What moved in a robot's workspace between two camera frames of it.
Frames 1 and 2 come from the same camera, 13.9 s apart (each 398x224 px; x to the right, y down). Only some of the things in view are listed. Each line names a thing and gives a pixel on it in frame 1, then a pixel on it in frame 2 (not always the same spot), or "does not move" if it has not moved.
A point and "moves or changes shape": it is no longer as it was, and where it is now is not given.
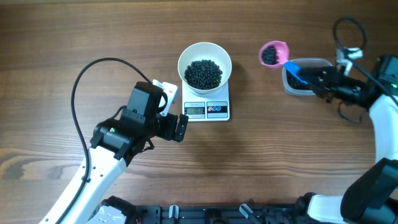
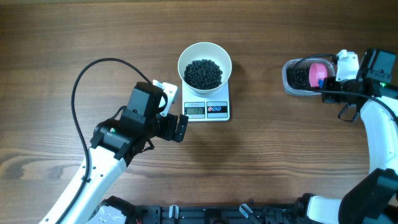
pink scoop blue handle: (273, 54) moves or changes shape
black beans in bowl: (203, 74) does not move
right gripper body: (342, 87) does not move
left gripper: (168, 132) does not move
